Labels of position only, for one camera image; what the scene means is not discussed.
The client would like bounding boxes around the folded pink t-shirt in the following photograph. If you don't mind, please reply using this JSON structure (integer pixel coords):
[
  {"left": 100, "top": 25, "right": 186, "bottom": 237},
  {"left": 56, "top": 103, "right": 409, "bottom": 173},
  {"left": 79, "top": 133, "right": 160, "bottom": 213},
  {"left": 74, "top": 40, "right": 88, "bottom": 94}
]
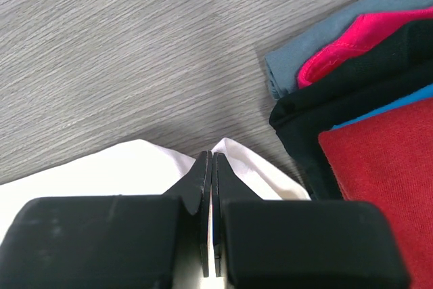
[{"left": 297, "top": 7, "right": 432, "bottom": 89}]

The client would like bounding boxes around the white and green t-shirt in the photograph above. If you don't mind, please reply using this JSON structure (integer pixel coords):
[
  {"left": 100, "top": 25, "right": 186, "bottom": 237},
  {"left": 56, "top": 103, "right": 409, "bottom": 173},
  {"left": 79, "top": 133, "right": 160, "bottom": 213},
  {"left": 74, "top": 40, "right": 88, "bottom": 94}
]
[{"left": 0, "top": 137, "right": 312, "bottom": 236}]

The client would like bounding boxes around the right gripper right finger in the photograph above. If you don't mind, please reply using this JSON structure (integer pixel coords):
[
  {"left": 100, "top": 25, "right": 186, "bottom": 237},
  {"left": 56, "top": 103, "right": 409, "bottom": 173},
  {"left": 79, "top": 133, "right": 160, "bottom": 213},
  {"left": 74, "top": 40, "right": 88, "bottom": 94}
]
[{"left": 212, "top": 153, "right": 411, "bottom": 288}]

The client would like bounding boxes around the folded red t-shirt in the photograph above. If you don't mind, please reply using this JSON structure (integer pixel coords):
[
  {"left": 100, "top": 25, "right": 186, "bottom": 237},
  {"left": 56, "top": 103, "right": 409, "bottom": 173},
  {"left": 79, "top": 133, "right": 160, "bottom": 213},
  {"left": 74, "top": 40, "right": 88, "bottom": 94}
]
[{"left": 318, "top": 99, "right": 432, "bottom": 288}]

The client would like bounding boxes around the folded grey t-shirt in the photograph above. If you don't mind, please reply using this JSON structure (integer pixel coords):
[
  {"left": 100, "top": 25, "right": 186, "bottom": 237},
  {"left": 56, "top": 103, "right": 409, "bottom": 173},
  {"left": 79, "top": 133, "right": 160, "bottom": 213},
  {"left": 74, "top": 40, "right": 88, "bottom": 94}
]
[{"left": 265, "top": 0, "right": 432, "bottom": 100}]

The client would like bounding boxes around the folded blue t-shirt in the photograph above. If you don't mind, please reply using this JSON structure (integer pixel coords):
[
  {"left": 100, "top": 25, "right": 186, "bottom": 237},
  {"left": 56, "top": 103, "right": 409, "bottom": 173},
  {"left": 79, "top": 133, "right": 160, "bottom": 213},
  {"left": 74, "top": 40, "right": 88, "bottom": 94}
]
[{"left": 332, "top": 84, "right": 433, "bottom": 130}]

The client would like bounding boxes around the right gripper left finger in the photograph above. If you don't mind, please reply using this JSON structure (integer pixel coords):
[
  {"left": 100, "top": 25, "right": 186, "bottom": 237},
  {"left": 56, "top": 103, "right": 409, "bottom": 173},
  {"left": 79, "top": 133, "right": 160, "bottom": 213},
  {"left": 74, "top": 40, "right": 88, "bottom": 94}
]
[{"left": 1, "top": 152, "right": 212, "bottom": 288}]

